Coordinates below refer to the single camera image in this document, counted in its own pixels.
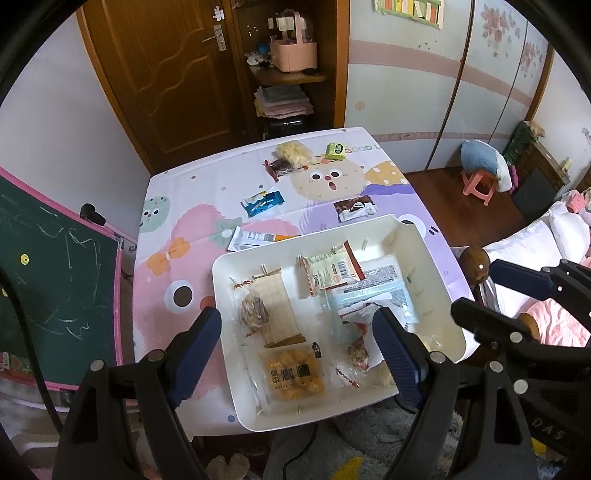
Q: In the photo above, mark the wooden bed post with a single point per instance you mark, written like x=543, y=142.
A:
x=475, y=263

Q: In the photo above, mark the wooden shelf unit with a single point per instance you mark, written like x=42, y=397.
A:
x=334, y=55

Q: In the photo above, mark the white pillow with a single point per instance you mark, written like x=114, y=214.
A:
x=565, y=230

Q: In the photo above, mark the black bag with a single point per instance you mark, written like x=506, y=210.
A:
x=284, y=128

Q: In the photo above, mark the pink blanket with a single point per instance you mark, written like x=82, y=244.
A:
x=561, y=325

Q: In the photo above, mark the dark wooden cabinet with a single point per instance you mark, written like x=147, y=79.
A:
x=535, y=170

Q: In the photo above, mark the white grey sachet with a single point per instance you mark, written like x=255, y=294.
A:
x=251, y=237

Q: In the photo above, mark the floral sliding wardrobe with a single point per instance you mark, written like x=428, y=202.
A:
x=406, y=92

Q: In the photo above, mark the pink plastic stool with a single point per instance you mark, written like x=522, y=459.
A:
x=480, y=184

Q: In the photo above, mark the white door hook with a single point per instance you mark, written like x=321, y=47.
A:
x=218, y=11

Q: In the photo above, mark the clear bag of yellow chips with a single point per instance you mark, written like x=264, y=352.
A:
x=293, y=153

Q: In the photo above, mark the white plastic tray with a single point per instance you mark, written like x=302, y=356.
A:
x=240, y=369

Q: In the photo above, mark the grey fleece pajamas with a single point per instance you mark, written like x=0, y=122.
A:
x=360, y=450

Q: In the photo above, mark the stack of folded cloths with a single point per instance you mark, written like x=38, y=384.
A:
x=282, y=101

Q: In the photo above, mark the colourful wall poster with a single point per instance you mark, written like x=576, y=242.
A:
x=408, y=9

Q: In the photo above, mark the cartoon printed tablecloth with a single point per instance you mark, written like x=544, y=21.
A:
x=184, y=240

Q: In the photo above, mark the blue plush cushion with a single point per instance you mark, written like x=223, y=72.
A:
x=480, y=157

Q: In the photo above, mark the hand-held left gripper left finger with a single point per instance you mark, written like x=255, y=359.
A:
x=196, y=355

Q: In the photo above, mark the light blue packet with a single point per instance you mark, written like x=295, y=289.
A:
x=369, y=295

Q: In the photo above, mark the beige slipper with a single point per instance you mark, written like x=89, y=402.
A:
x=226, y=467

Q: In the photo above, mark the beige paper snack packet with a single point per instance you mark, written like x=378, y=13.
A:
x=279, y=309

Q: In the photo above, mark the black easel knob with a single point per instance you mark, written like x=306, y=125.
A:
x=90, y=212

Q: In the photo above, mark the small green packet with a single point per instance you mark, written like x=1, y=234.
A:
x=337, y=150

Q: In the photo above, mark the pink plush toy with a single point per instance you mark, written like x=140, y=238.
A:
x=577, y=201

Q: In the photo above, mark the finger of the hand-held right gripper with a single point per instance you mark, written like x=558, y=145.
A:
x=517, y=277
x=494, y=323

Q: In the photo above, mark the brown white snack packet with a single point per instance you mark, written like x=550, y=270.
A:
x=354, y=208

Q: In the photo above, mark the pink framed chalkboard easel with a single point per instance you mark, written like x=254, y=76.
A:
x=55, y=286

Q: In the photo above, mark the small plush toy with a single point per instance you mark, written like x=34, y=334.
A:
x=256, y=58

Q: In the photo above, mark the cream red-edged snack packet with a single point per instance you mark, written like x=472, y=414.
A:
x=328, y=272

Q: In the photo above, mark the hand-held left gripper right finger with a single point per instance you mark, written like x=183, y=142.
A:
x=397, y=350

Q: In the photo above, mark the clear packet of orange puffs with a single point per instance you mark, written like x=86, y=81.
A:
x=295, y=374

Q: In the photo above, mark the brown wooden door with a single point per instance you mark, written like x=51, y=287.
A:
x=157, y=78

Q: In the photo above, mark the blue white snack packet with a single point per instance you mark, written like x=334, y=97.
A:
x=261, y=203

